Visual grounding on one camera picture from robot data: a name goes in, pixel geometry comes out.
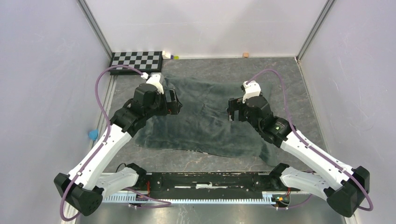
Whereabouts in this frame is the black white checkerboard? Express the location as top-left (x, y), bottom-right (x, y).
top-left (109, 51), bottom-right (163, 74)

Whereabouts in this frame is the blue clip on wall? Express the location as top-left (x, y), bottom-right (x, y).
top-left (88, 129), bottom-right (99, 141)

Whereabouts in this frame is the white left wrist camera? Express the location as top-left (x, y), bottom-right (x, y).
top-left (140, 72), bottom-right (164, 94)

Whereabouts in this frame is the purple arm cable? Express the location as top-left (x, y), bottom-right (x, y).
top-left (244, 68), bottom-right (375, 212)
top-left (59, 65), bottom-right (172, 222)

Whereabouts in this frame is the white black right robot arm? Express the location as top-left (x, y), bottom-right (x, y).
top-left (227, 95), bottom-right (374, 217)

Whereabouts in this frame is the small cream toy block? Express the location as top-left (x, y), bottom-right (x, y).
top-left (162, 51), bottom-right (179, 60)

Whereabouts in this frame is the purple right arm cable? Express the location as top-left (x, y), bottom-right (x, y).
top-left (244, 68), bottom-right (375, 212)

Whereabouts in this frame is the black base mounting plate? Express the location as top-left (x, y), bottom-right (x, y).
top-left (131, 172), bottom-right (289, 199)

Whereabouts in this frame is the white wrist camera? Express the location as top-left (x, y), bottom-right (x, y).
top-left (242, 80), bottom-right (261, 103)
top-left (140, 72), bottom-right (164, 94)

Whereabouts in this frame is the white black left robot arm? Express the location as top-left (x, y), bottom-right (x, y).
top-left (54, 84), bottom-right (182, 216)

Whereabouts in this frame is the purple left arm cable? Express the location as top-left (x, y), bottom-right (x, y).
top-left (59, 65), bottom-right (172, 222)

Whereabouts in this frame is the light blue cable comb strip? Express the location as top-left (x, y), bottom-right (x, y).
top-left (103, 192), bottom-right (275, 205)

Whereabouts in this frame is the zebra striped pillowcase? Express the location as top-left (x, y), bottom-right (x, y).
top-left (133, 76), bottom-right (278, 166)

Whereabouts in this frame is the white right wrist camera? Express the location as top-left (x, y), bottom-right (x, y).
top-left (242, 80), bottom-right (261, 103)

